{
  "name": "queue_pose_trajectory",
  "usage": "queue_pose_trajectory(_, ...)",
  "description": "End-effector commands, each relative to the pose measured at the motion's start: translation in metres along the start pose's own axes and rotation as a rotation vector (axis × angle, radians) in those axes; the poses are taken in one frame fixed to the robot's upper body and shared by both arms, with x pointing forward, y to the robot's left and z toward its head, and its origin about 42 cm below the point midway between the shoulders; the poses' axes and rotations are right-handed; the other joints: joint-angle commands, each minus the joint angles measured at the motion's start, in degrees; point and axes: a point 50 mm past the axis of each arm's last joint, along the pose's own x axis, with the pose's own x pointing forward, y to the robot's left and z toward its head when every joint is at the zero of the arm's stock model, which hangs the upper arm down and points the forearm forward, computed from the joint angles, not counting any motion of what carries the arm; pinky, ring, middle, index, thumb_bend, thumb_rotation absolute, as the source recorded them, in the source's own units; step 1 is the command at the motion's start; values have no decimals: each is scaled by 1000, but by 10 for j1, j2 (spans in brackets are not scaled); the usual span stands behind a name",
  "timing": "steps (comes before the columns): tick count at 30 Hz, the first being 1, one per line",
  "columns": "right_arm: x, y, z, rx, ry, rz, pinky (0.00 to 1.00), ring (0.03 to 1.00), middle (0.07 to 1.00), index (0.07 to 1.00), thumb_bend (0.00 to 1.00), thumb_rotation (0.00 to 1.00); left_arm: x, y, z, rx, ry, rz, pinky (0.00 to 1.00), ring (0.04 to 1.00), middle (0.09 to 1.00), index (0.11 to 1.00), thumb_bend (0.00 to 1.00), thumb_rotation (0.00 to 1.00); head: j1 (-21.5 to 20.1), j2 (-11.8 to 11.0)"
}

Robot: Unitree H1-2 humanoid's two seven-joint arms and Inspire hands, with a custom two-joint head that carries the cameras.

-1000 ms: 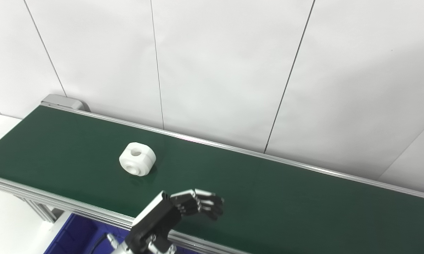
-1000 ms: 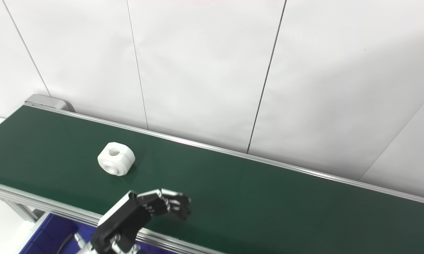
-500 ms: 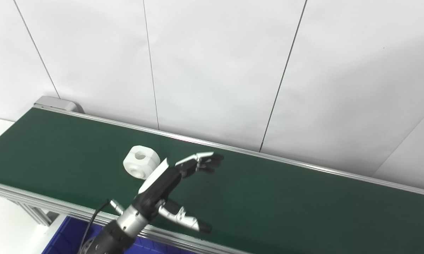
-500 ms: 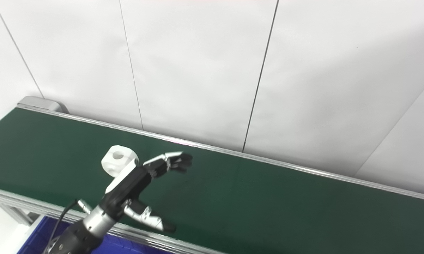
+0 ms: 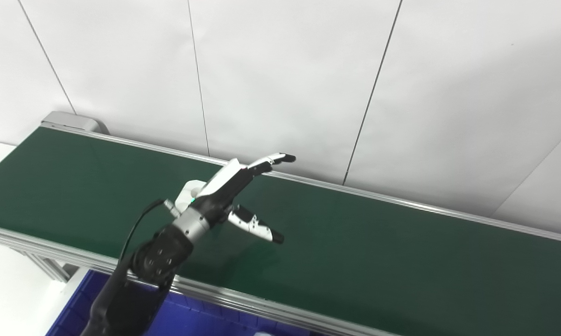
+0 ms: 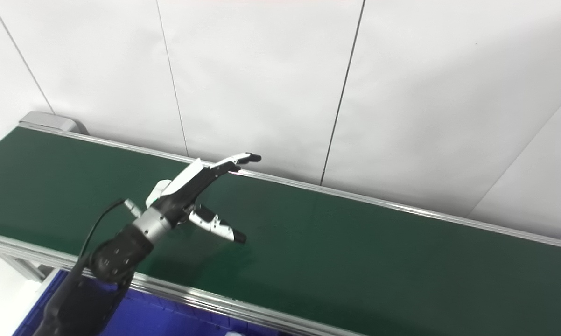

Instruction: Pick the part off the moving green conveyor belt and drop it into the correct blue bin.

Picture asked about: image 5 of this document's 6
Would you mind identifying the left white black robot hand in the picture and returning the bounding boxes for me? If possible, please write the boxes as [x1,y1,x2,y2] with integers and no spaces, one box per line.
[191,153,297,245]

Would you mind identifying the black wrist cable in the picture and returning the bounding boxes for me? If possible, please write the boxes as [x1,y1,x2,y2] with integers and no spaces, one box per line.
[119,198,181,267]

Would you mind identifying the blue plastic bin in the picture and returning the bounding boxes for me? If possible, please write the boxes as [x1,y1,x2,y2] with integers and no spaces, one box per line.
[46,269,311,336]

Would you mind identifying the green conveyor belt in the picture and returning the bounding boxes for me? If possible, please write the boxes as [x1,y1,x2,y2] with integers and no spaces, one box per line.
[0,111,561,336]
[0,127,561,336]

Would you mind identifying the aluminium conveyor leg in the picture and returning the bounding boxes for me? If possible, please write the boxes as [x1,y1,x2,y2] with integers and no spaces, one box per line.
[25,251,78,283]

